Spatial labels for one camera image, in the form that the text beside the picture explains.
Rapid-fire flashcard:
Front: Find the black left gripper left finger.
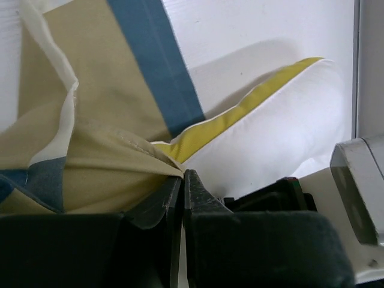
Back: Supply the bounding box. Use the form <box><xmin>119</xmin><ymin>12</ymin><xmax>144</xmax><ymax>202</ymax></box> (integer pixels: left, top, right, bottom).
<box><xmin>119</xmin><ymin>177</ymin><xmax>183</xmax><ymax>287</ymax></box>

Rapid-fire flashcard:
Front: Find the aluminium rail right side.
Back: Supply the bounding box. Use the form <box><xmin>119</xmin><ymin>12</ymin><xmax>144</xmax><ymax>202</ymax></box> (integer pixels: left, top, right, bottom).
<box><xmin>352</xmin><ymin>0</ymin><xmax>383</xmax><ymax>138</ymax></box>

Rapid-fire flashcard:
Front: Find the white pillow yellow edge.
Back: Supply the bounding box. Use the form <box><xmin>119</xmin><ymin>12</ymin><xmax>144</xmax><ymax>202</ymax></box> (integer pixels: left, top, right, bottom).
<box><xmin>155</xmin><ymin>58</ymin><xmax>346</xmax><ymax>198</ymax></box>

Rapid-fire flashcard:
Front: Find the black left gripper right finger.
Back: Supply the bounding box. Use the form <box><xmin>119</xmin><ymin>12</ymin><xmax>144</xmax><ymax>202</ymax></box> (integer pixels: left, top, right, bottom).
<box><xmin>183</xmin><ymin>170</ymin><xmax>355</xmax><ymax>287</ymax></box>

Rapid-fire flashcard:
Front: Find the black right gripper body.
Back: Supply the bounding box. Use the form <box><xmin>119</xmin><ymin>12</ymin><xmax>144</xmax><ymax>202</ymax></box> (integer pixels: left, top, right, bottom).
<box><xmin>223</xmin><ymin>177</ymin><xmax>315</xmax><ymax>212</ymax></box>

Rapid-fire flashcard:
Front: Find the plaid beige blue pillowcase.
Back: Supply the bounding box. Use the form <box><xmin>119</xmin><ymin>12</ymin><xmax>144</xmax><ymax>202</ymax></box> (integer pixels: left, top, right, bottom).
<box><xmin>1</xmin><ymin>1</ymin><xmax>205</xmax><ymax>214</ymax></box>

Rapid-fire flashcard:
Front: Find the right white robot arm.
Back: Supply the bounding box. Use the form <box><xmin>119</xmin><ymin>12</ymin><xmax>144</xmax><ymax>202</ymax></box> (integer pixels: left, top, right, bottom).
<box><xmin>218</xmin><ymin>135</ymin><xmax>383</xmax><ymax>287</ymax></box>

